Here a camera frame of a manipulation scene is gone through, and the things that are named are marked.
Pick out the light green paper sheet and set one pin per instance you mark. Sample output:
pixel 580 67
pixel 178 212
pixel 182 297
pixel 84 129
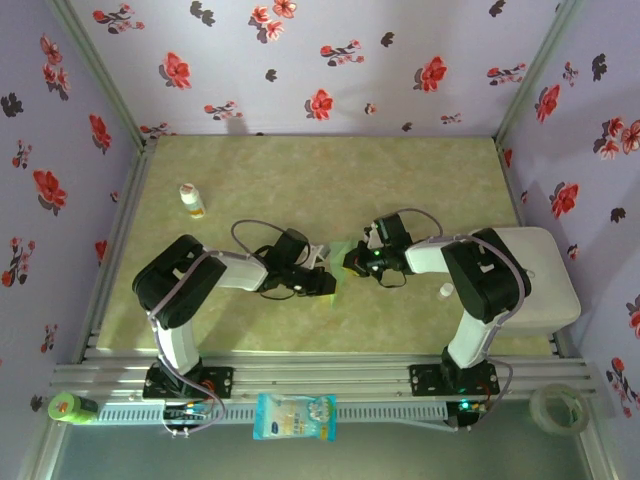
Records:
pixel 337 250

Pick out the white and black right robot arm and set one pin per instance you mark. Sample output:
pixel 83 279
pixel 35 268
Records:
pixel 485 275

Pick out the tiny white lying bottle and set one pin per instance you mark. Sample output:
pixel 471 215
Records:
pixel 445 291

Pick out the small white pill bottle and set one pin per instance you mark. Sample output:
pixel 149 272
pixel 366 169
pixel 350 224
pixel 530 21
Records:
pixel 191 200

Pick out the blue wet wipes packet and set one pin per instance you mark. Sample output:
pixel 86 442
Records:
pixel 295 417

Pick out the white plastic medicine box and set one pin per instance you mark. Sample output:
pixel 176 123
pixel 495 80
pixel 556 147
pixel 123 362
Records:
pixel 550 280

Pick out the clear adhesive tape roll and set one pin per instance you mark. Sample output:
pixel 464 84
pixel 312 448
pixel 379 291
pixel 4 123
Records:
pixel 537 412

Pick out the long aluminium mounting rail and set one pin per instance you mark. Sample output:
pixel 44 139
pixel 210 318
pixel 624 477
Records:
pixel 320 372

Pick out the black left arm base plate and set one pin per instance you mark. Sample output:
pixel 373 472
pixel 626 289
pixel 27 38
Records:
pixel 220 382

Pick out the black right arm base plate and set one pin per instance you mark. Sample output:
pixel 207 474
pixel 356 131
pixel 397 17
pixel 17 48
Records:
pixel 422 380

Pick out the aluminium side rail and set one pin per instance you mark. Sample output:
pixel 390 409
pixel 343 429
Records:
pixel 511 180
pixel 114 250

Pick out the aluminium frame post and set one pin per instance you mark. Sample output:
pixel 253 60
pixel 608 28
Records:
pixel 42 450
pixel 539 75
pixel 597 460
pixel 102 75

